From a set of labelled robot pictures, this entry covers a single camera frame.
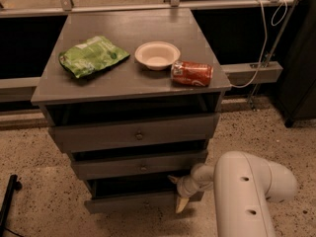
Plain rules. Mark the grey bottom drawer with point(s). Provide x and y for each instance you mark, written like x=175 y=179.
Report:
x=133 y=192

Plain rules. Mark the red soda can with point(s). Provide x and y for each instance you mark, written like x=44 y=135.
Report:
x=191 y=73

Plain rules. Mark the slanted metal pole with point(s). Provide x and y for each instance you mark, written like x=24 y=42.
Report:
x=264 y=60

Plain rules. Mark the grey wooden drawer cabinet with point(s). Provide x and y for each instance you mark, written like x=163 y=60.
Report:
x=129 y=91

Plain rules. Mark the grey top drawer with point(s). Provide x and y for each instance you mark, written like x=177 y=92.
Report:
x=109 y=135

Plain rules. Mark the grey metal railing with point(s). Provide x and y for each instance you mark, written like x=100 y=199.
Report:
x=138 y=6

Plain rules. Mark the dark cabinet at right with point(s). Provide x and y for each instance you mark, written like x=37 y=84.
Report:
x=296 y=87

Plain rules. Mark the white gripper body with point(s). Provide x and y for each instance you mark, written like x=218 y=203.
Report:
x=186 y=187

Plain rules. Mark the white paper bowl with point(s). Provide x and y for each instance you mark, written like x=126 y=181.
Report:
x=157 y=55

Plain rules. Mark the green chip bag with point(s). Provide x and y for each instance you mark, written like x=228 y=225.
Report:
x=91 y=56

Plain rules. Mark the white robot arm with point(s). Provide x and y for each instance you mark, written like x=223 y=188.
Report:
x=243 y=186

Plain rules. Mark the grey drawer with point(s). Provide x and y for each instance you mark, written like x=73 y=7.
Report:
x=133 y=192
x=109 y=135
x=137 y=165

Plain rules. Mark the black floor stand leg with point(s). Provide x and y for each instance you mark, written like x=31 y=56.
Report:
x=13 y=185

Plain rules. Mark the grey middle drawer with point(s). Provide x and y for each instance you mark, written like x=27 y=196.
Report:
x=137 y=165

